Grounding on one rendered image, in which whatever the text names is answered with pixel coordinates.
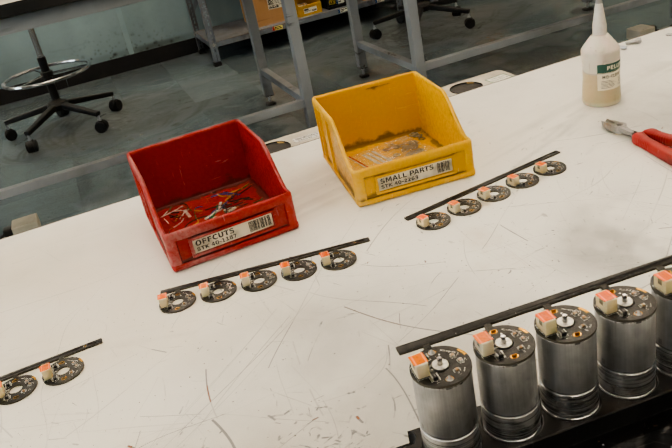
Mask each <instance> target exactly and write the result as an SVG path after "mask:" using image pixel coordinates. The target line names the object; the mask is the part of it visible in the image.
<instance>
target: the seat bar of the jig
mask: <svg viewBox="0 0 672 448"><path fill-rule="evenodd" d="M538 393H539V400H540V413H541V425H542V426H541V429H540V431H539V432H538V433H537V434H536V435H535V436H534V437H533V438H531V439H529V440H527V441H523V442H519V443H507V442H502V441H499V440H496V439H494V438H492V437H491V436H490V435H488V434H487V432H486V431H485V430H484V427H483V419H482V411H481V405H480V406H477V414H478V419H479V427H480V435H481V442H482V447H481V448H568V447H570V446H573V445H576V444H578V443H581V442H584V441H586V440H589V439H592V438H594V437H597V436H600V435H602V434H605V433H608V432H610V431H613V430H616V429H618V428H621V427H624V426H626V425H629V424H632V423H634V422H637V421H640V420H642V419H645V418H648V417H650V416H653V415H656V414H658V413H661V412H664V411H666V410H669V409H672V377H671V376H668V375H665V374H663V373H661V372H660V371H658V370H657V369H656V388H655V390H654V391H653V392H652V393H651V394H649V395H648V396H645V397H643V398H639V399H621V398H616V397H613V396H611V395H609V394H607V393H605V392H604V391H603V390H601V389H600V387H599V409H598V410H597V412H596V413H595V414H594V415H592V416H591V417H589V418H586V419H583V420H578V421H566V420H561V419H558V418H555V417H553V416H551V415H549V414H548V413H547V412H546V411H545V410H544V409H543V408H542V406H541V398H540V386H539V385H538ZM407 433H408V438H409V444H410V446H406V447H405V448H424V447H423V441H422V436H421V430H420V427H419V428H416V429H413V430H410V431H407Z"/></svg>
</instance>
